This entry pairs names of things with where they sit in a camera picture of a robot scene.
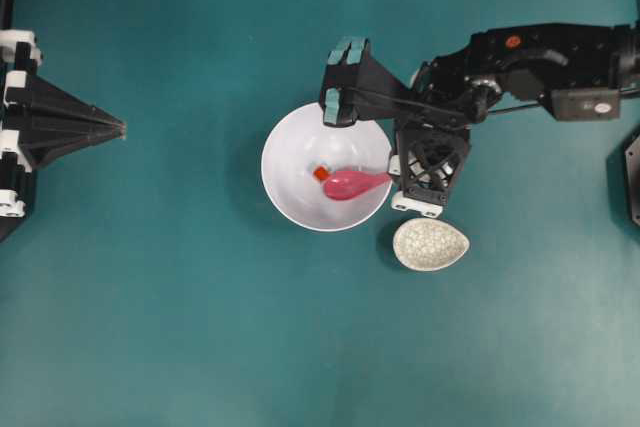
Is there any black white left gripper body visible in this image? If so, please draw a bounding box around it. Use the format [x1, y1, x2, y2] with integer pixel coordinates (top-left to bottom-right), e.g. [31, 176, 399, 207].
[1, 29, 42, 240]

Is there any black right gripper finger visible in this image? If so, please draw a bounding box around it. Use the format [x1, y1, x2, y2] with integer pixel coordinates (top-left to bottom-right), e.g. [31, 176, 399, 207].
[321, 87, 400, 127]
[322, 36, 413, 100]

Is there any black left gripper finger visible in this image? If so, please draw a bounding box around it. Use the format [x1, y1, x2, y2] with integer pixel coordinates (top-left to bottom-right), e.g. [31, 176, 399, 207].
[27, 74, 126, 170]

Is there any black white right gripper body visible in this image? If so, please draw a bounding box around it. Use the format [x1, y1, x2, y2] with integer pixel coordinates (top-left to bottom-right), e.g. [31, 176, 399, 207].
[388, 120, 471, 211]

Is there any small red block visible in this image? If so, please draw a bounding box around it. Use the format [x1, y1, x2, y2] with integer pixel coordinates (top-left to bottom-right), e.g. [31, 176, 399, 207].
[313, 166, 331, 182]

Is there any pink plastic spoon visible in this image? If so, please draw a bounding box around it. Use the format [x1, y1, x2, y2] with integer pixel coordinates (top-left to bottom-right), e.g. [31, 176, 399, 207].
[322, 170, 391, 201]

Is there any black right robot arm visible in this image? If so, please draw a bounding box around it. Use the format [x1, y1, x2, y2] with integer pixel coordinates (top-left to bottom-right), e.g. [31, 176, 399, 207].
[319, 23, 639, 210]

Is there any white round bowl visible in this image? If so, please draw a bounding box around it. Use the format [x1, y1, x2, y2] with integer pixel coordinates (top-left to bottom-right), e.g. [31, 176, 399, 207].
[261, 103, 391, 232]

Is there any speckled egg-shaped dish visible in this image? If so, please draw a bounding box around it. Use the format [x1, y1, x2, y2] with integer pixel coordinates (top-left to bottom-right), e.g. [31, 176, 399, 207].
[393, 218, 470, 272]

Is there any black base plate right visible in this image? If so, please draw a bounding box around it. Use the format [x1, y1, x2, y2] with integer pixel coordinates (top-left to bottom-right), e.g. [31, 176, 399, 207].
[606, 126, 639, 235]

